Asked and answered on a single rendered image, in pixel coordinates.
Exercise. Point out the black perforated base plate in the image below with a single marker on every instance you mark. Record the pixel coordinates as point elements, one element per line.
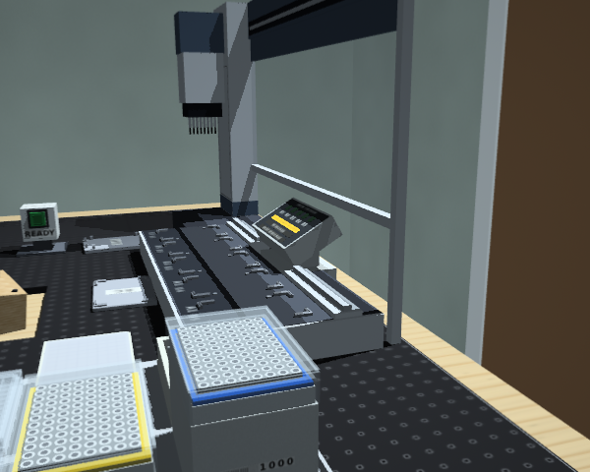
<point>385,410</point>

